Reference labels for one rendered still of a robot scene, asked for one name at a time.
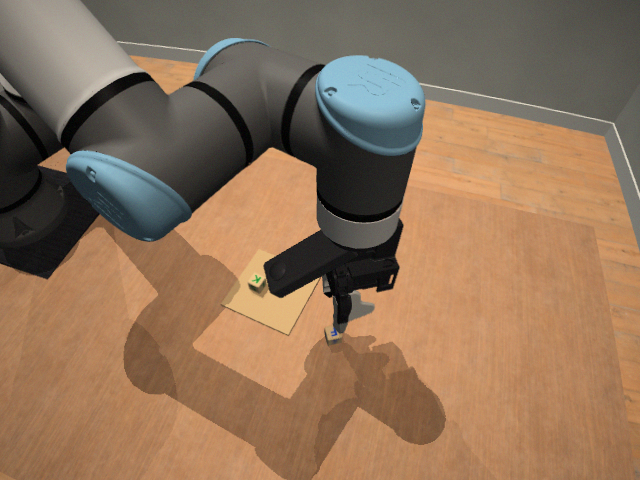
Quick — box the tan flat mat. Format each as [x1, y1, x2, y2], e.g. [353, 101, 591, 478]
[221, 249, 320, 336]

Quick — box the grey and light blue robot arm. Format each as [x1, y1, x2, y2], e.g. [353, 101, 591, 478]
[0, 0, 426, 298]

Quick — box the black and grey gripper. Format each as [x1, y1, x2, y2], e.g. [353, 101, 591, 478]
[322, 218, 404, 334]

